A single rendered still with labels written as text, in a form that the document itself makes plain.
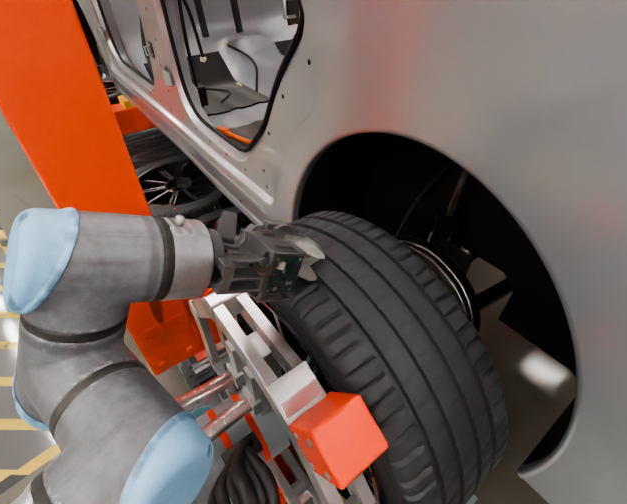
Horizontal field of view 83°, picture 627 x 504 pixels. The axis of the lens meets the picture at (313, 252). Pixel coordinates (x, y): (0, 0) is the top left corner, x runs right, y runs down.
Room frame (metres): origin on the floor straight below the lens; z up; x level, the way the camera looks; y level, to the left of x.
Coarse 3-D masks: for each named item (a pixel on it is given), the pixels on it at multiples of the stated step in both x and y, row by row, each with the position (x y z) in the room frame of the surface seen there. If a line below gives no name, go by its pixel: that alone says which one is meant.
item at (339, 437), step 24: (312, 408) 0.21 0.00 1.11; (336, 408) 0.19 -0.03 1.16; (360, 408) 0.19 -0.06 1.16; (312, 432) 0.16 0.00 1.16; (336, 432) 0.16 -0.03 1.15; (360, 432) 0.16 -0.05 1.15; (312, 456) 0.15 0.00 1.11; (336, 456) 0.14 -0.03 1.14; (360, 456) 0.14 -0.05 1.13; (336, 480) 0.12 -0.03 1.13
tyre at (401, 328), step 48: (336, 240) 0.47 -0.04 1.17; (384, 240) 0.46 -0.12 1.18; (336, 288) 0.35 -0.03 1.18; (384, 288) 0.36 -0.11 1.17; (432, 288) 0.37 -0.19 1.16; (336, 336) 0.28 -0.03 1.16; (384, 336) 0.29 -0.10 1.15; (432, 336) 0.30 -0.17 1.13; (480, 336) 0.32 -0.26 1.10; (336, 384) 0.25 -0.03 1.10; (384, 384) 0.23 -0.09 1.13; (432, 384) 0.24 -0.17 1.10; (480, 384) 0.26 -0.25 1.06; (384, 432) 0.18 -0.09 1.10; (432, 432) 0.19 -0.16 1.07; (480, 432) 0.21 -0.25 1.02; (384, 480) 0.16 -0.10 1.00; (432, 480) 0.15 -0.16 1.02; (480, 480) 0.18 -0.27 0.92
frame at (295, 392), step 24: (192, 312) 0.50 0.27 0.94; (216, 312) 0.36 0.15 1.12; (240, 312) 0.38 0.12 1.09; (240, 336) 0.31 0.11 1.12; (264, 336) 0.32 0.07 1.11; (216, 360) 0.49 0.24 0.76; (264, 360) 0.27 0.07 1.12; (288, 360) 0.27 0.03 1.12; (264, 384) 0.24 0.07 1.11; (288, 384) 0.24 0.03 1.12; (312, 384) 0.24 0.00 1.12; (288, 408) 0.21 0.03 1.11; (288, 432) 0.20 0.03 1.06; (288, 456) 0.31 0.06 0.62; (312, 480) 0.15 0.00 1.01; (360, 480) 0.15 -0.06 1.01
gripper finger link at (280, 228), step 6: (264, 222) 0.38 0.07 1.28; (270, 222) 0.39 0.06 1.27; (276, 222) 0.39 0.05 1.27; (282, 222) 0.40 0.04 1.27; (264, 228) 0.38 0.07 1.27; (270, 228) 0.38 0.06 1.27; (276, 228) 0.38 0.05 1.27; (282, 228) 0.38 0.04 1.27; (288, 228) 0.39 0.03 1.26; (294, 228) 0.40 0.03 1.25; (276, 234) 0.38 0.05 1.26; (282, 234) 0.38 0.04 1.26; (288, 234) 0.39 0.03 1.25; (294, 234) 0.39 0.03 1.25; (300, 234) 0.40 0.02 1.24
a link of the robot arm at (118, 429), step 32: (96, 384) 0.15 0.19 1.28; (128, 384) 0.16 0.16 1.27; (160, 384) 0.17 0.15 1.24; (64, 416) 0.13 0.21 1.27; (96, 416) 0.13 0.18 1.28; (128, 416) 0.13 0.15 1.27; (160, 416) 0.13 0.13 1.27; (192, 416) 0.14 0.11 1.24; (64, 448) 0.11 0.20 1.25; (96, 448) 0.10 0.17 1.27; (128, 448) 0.10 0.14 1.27; (160, 448) 0.10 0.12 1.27; (192, 448) 0.11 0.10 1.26; (32, 480) 0.09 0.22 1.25; (64, 480) 0.08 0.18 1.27; (96, 480) 0.08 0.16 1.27; (128, 480) 0.08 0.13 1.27; (160, 480) 0.08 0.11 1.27; (192, 480) 0.09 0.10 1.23
